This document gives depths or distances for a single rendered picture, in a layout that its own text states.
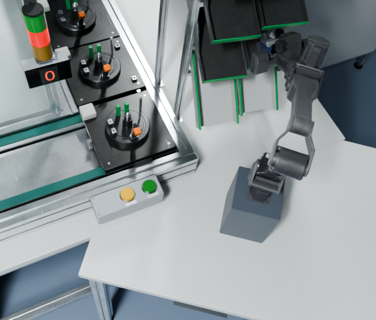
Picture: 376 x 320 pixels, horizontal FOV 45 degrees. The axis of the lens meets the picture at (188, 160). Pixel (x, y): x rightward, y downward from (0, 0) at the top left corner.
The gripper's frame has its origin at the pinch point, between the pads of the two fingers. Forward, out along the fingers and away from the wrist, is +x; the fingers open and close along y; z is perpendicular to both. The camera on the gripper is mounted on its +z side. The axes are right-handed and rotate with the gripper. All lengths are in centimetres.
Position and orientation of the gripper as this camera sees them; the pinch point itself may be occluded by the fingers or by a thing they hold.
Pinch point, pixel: (273, 47)
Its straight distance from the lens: 133.3
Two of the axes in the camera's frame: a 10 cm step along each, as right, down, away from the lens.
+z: -0.2, -7.0, -7.2
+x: -3.9, -6.5, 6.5
